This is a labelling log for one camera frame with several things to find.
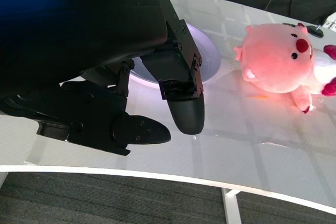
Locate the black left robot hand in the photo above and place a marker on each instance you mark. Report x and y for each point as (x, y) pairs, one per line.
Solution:
(78, 51)

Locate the pink plush pig doll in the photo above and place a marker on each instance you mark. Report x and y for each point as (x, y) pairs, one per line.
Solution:
(267, 61)

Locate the white round plate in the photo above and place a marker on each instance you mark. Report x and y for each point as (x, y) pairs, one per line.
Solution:
(207, 58)

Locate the white table leg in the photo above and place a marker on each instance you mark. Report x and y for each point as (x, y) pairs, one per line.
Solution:
(231, 205)

